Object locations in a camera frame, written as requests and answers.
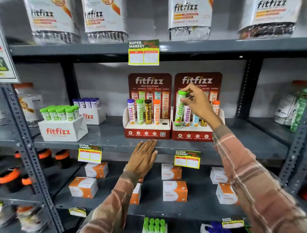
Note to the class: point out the person's right forearm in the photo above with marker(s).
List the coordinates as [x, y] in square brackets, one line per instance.
[251, 182]

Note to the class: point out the red-lidded clear jar white label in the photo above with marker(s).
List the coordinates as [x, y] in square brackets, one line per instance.
[285, 108]

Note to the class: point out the cluster of green-capped tubes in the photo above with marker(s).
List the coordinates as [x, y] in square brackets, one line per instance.
[60, 112]
[153, 225]

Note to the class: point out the red white display stand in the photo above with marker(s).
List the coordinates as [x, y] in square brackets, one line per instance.
[191, 135]
[147, 133]

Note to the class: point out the person's left forearm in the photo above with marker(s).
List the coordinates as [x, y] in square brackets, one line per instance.
[112, 206]

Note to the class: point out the person's left hand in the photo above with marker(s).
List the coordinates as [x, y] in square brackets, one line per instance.
[140, 160]

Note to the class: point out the person's right hand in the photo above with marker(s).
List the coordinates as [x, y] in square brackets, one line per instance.
[203, 105]

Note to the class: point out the black jar orange lid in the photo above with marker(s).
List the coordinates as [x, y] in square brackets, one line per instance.
[63, 159]
[45, 157]
[26, 180]
[17, 154]
[10, 178]

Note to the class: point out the person's left thumb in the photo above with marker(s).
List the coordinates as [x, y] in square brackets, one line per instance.
[154, 155]

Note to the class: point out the person's right thumb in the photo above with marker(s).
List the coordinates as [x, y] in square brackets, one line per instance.
[191, 102]

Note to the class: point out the white purple-label tablet tube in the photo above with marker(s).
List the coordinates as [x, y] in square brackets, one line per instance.
[187, 117]

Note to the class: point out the yellow green shelf price tag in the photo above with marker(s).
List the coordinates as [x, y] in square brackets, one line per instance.
[77, 212]
[232, 222]
[187, 160]
[89, 154]
[144, 54]

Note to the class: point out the grey slotted metal rack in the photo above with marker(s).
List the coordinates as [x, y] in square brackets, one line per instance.
[25, 146]
[295, 156]

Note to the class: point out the purple-capped tablet tube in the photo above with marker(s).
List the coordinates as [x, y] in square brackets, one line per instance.
[131, 111]

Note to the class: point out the white green poster sign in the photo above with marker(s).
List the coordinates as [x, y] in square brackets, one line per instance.
[6, 64]

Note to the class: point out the blue-label tablet tube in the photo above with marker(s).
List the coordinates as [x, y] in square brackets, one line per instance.
[195, 120]

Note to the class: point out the large clear jar white label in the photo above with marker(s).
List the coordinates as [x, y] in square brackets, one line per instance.
[189, 16]
[104, 19]
[51, 19]
[269, 16]

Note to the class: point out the green hanging packet strip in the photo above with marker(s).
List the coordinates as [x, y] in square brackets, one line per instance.
[298, 112]

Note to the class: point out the orange-capped tablet tube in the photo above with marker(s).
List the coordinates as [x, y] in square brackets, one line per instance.
[216, 105]
[156, 112]

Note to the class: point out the white cardboard box red print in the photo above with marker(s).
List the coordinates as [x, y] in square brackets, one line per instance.
[92, 116]
[60, 131]

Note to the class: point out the grey metal shelving rack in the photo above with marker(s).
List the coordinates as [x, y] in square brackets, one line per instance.
[108, 135]

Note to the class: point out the purple blue packet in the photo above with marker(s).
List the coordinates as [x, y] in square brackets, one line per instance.
[215, 228]

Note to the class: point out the group of orange white boxes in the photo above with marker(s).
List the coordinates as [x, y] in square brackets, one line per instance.
[175, 190]

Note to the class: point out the cluster of purple-capped tubes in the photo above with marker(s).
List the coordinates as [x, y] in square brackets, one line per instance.
[86, 102]

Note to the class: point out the black gold tablet tube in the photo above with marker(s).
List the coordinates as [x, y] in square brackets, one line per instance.
[148, 111]
[203, 123]

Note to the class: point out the green-capped tablet tube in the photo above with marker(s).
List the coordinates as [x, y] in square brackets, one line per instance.
[179, 110]
[140, 111]

